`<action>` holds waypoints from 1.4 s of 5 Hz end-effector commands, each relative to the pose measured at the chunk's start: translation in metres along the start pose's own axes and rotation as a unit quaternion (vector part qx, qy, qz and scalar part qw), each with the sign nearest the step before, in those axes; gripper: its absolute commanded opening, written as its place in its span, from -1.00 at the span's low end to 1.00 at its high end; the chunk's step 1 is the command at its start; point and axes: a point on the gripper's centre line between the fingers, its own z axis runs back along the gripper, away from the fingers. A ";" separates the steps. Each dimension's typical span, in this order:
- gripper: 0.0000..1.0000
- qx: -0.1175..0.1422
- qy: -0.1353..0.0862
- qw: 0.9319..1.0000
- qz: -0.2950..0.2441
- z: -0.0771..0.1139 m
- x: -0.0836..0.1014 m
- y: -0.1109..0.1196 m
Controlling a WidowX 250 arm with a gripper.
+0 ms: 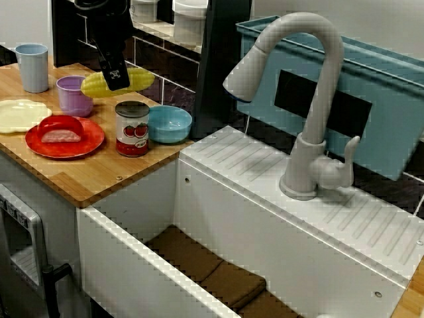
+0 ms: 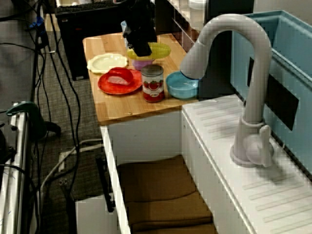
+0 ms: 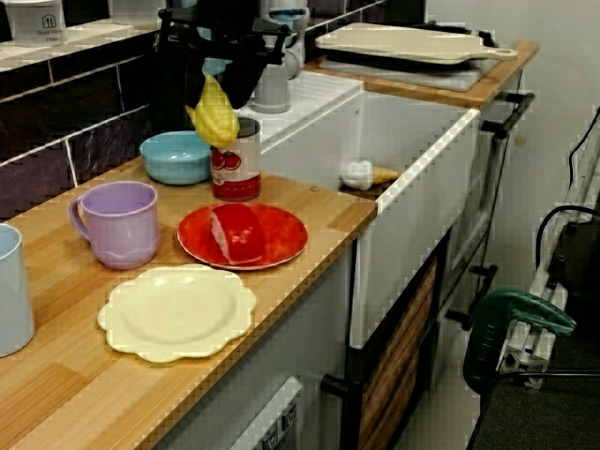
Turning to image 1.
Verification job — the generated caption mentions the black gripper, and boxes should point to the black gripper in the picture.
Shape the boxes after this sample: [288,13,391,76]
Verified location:
[85,11,133,91]

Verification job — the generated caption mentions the yellow toy corn cob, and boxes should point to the yellow toy corn cob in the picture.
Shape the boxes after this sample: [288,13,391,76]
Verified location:
[80,68,156,99]

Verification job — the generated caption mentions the toy tomato can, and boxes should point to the toy tomato can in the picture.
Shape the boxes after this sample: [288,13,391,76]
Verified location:
[115,101,150,158]

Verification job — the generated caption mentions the blue plastic bowl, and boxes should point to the blue plastic bowl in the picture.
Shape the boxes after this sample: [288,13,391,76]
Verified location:
[147,105,193,145]

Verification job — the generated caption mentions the purple plastic mug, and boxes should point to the purple plastic mug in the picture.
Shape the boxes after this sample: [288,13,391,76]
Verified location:
[55,75,95,118]

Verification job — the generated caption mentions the white jar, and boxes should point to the white jar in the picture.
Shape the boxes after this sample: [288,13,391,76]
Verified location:
[172,0,209,46]
[131,0,158,24]

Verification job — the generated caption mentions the red bowl with food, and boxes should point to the red bowl with food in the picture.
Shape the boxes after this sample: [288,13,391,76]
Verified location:
[36,115,85,144]

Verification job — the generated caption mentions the light blue plastic cup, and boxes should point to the light blue plastic cup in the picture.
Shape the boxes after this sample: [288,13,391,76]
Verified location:
[15,43,50,93]

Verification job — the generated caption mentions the red round plate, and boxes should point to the red round plate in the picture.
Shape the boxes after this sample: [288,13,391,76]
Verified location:
[25,115,106,158]

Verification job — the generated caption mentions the cream flower-shaped plate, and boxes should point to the cream flower-shaped plate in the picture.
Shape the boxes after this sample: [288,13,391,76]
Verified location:
[0,98,53,134]

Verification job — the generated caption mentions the grey toy oven door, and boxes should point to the grey toy oven door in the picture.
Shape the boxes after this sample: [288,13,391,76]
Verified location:
[0,184,47,318]

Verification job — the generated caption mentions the brown cloth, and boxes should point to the brown cloth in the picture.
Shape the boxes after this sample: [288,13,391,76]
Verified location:
[145,224,302,318]

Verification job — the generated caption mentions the white toy sink unit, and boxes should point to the white toy sink unit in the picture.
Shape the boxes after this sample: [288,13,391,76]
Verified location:
[76,125,421,318]

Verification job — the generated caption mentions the grey toy faucet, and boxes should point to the grey toy faucet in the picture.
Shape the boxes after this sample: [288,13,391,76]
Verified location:
[222,12,362,201]

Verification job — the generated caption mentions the blue plastic bin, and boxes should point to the blue plastic bin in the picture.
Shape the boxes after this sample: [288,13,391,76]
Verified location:
[235,15,424,182]

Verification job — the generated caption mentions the dark upright post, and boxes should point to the dark upright post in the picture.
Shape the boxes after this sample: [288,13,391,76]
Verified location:
[190,0,254,140]

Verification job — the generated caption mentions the black oven door handle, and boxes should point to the black oven door handle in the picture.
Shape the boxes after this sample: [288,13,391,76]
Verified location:
[42,263,72,318]

